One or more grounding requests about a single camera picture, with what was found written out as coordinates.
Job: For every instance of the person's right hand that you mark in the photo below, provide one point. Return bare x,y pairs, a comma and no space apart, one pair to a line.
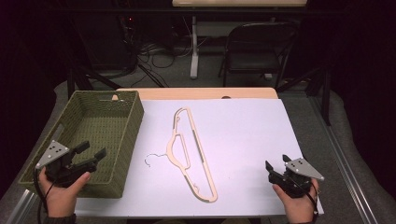
299,208

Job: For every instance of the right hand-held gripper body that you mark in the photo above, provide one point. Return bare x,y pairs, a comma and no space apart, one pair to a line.
303,170

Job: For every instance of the light wooden table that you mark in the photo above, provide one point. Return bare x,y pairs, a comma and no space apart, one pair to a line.
199,93

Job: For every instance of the black folding chair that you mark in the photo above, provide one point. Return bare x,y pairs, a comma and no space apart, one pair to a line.
260,40

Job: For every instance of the aluminium rail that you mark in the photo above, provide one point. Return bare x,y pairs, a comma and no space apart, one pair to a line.
21,207
348,165

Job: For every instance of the desk with white leg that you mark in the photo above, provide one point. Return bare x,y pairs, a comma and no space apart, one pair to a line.
194,56

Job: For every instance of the person's left hand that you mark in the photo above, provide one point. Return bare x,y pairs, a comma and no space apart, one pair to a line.
60,199

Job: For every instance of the black metal stand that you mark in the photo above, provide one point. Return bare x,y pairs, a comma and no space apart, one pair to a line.
82,77
325,93

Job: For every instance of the beige plastic clothes hanger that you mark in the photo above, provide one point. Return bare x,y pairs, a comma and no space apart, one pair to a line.
169,151

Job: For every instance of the green woven basket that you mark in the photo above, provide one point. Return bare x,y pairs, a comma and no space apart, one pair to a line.
102,127

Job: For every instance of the white table sheet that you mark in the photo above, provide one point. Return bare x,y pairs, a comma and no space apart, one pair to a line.
249,140

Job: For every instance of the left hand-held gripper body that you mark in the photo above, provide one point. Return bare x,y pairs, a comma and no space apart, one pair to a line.
53,154

